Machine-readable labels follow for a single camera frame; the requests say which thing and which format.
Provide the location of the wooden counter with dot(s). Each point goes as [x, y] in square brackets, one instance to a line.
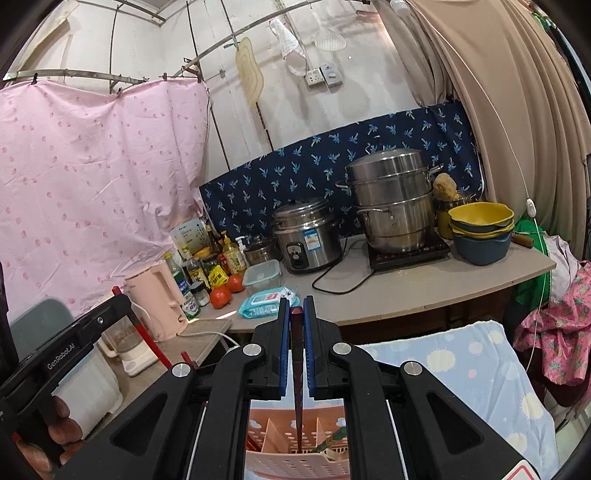
[392, 290]

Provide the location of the soap pump bottle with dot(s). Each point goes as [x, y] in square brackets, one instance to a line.
[233, 258]

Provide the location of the brown loofah sponge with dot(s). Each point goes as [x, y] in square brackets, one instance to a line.
[445, 184]

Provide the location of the small steel pot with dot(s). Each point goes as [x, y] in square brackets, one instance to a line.
[258, 251]

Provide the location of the red tomato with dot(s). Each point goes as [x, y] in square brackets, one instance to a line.
[235, 283]
[220, 297]

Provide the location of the yellow packet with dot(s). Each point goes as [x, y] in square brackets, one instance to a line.
[217, 277]

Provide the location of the clear food container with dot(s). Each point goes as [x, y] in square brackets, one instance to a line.
[261, 274]

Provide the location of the steel rice cooker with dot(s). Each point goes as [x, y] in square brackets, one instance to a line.
[309, 235]

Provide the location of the black induction cooker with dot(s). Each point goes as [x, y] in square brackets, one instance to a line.
[406, 258]

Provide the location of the metal curtain rail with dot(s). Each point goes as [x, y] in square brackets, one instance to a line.
[69, 74]

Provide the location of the wall socket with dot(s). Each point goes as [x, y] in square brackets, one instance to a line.
[314, 77]

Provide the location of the white mesh cloth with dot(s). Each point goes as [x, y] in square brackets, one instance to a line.
[291, 46]

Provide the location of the glass kettle white base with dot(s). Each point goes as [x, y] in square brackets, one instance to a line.
[134, 357]

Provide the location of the pink perforated utensil basket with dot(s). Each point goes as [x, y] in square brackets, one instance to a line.
[277, 461]

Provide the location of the steel steamer pot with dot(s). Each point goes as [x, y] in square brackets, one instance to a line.
[392, 203]

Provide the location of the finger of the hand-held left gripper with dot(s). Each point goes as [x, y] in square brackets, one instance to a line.
[104, 318]

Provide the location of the beige curtain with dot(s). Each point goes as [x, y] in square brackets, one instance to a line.
[485, 115]

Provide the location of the white dish drainer box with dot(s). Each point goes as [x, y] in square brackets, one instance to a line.
[92, 383]

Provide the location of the blue bowl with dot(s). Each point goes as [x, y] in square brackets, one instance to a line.
[482, 251]

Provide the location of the green chopstick gold band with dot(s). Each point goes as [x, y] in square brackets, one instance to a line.
[330, 441]

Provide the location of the blue wet wipes pack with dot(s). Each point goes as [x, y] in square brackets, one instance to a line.
[263, 302]

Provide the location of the light blue dotted blanket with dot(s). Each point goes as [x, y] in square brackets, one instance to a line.
[461, 369]

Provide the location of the dark sauce bottle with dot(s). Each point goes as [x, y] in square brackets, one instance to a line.
[212, 240]

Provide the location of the white carton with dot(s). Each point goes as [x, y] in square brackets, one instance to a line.
[187, 237]

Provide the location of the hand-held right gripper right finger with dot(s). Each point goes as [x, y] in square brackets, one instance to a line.
[310, 350]

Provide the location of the green plastic item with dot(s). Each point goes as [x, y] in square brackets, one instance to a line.
[531, 267]

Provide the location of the person's left hand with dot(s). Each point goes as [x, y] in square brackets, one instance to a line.
[67, 434]

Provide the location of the pink dotted curtain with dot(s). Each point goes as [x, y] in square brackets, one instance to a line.
[92, 184]

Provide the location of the small white jar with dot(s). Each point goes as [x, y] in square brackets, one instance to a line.
[201, 295]

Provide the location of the wall switch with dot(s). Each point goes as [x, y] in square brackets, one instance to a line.
[332, 74]

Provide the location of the pink pineapple print cloth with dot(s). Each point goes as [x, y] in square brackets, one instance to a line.
[558, 332]

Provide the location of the dark blue floral cloth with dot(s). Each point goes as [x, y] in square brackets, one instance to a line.
[300, 170]

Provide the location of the beige cutting board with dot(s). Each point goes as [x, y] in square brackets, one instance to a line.
[249, 69]

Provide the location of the pink electric kettle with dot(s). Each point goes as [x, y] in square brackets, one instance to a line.
[152, 300]

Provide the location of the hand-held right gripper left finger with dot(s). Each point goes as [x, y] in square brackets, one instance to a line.
[284, 350]

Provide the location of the white slotted ladle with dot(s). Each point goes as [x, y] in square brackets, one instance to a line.
[330, 39]

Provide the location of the yellow bowl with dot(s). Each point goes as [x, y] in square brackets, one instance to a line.
[480, 217]
[482, 234]

